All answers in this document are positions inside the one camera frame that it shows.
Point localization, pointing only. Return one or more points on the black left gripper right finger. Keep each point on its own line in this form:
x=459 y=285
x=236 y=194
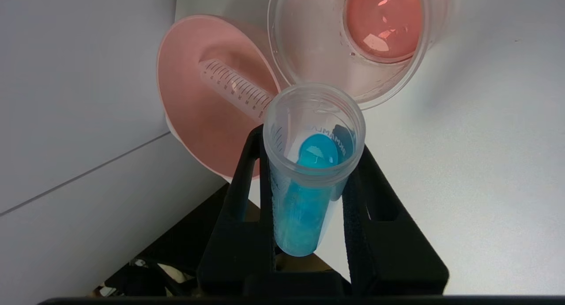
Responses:
x=388 y=252

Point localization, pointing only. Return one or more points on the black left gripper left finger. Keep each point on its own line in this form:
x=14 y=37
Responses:
x=238 y=243

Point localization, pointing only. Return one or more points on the blue pigment test tube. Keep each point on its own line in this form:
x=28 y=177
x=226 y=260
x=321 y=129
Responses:
x=304 y=208

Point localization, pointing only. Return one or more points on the pink plastic bowl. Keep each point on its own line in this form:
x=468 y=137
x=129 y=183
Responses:
x=198 y=119

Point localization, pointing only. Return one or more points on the clear glass beaker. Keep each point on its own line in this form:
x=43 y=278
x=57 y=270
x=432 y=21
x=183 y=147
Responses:
x=384 y=27

